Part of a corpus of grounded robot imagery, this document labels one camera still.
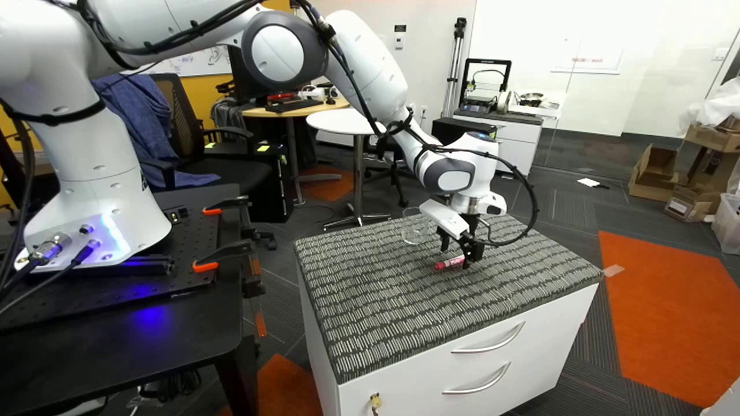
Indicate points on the round wooden table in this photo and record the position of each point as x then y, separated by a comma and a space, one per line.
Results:
289, 111

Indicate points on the whiteboard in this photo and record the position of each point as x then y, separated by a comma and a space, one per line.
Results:
196, 62

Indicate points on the wall switch plate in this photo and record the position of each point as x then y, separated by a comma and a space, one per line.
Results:
720, 54

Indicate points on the white drawer cabinet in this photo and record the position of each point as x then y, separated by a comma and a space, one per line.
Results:
514, 141

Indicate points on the black 3D printer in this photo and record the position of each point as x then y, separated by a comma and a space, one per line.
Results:
485, 86

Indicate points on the white plastic bag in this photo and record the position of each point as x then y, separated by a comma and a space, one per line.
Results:
717, 107

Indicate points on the wall sign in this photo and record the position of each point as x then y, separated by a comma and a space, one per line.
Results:
587, 59

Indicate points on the round white table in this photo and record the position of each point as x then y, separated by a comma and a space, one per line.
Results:
341, 121

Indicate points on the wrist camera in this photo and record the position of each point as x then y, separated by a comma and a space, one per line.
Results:
445, 218

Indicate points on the pile of cardboard boxes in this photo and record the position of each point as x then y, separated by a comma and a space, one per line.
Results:
688, 179

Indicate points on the black swivel chair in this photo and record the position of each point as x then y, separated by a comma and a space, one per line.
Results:
393, 170

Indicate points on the black and orange clamp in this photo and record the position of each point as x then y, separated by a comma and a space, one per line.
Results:
231, 251
234, 204

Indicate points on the black office chair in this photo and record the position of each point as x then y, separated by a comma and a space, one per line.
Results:
225, 170

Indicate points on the black computer tower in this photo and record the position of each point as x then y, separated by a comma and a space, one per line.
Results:
272, 185

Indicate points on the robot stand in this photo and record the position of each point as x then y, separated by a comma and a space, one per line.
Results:
144, 341

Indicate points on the black box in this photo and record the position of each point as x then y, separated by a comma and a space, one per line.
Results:
457, 130

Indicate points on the monitor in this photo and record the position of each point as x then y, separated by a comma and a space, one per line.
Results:
243, 75

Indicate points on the metal bowl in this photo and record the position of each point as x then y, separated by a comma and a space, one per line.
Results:
531, 98

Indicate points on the clear glass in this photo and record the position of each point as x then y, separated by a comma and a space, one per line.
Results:
413, 228

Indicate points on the blue jacket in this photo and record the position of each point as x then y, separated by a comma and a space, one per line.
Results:
141, 115

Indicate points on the black keyboard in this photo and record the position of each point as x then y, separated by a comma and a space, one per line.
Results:
292, 105

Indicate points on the clear plastic bin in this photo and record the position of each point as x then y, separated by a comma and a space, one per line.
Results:
729, 222

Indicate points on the white cabinet with grey cushion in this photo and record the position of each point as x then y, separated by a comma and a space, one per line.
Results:
404, 300

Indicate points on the thermostat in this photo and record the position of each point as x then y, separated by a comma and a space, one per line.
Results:
400, 36

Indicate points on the cabinet key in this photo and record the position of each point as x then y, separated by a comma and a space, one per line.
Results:
376, 401

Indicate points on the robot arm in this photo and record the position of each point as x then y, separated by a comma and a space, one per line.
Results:
92, 150

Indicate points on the red marker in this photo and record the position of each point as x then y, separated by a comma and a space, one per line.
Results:
448, 264

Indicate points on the white drawer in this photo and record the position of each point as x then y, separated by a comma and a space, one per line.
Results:
537, 329
520, 381

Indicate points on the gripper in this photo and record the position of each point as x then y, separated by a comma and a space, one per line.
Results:
471, 225

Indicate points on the white paper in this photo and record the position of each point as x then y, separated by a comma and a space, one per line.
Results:
588, 182

